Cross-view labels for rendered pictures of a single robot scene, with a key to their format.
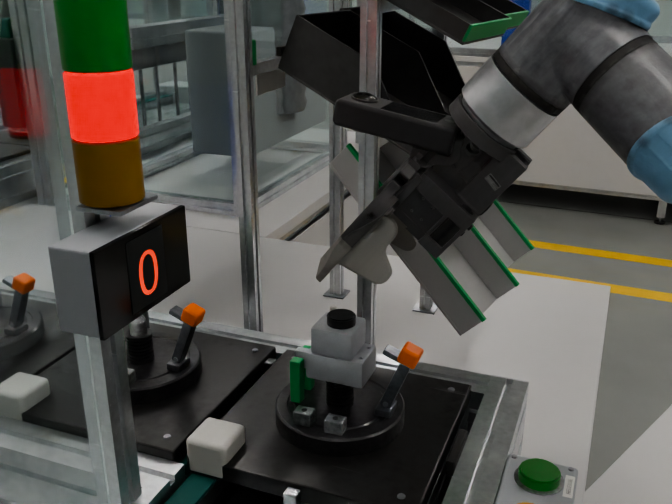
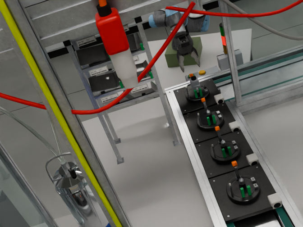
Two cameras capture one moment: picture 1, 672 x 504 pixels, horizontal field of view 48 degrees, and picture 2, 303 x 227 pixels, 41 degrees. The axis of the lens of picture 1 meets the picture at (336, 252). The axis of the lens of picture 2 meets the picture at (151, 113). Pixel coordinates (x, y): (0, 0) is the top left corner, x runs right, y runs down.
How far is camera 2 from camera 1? 2.45 m
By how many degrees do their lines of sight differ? 92
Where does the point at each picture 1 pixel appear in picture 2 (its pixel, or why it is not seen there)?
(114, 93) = not seen: hidden behind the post
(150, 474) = (230, 104)
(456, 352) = (137, 125)
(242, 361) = (193, 115)
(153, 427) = (222, 107)
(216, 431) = (218, 96)
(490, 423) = (181, 85)
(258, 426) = (209, 99)
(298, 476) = (215, 89)
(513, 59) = not seen: hidden behind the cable
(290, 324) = (146, 156)
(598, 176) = not seen: outside the picture
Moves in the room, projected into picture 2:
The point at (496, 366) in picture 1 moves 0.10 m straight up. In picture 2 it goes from (139, 117) to (134, 105)
